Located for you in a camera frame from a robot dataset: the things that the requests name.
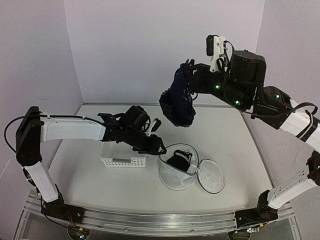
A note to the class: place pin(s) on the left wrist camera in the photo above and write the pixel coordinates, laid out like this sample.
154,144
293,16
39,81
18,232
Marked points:
154,126

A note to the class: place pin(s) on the white perforated plastic basket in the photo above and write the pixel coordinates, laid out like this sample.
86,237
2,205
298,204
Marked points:
120,155

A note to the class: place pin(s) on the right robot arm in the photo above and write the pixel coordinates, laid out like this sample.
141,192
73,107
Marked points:
241,85

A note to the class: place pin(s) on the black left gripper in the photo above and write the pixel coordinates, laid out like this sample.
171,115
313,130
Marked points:
153,146

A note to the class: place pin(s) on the dark navy lace bra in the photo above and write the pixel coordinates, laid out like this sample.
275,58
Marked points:
176,102

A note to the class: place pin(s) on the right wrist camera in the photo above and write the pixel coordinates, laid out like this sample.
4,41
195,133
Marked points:
216,51

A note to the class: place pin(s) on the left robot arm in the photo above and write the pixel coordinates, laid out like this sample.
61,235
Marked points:
133,128

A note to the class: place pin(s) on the black bra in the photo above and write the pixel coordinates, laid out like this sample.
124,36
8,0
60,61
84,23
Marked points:
180,160

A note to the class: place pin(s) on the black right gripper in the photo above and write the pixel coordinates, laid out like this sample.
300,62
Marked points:
197,83

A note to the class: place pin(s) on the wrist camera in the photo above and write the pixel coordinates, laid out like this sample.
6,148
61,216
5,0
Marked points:
154,126
216,51

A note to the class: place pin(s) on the white mesh laundry bag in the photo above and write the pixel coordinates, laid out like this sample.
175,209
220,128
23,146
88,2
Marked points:
205,171

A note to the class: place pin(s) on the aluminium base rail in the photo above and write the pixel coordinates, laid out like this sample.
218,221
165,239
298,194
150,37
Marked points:
105,224

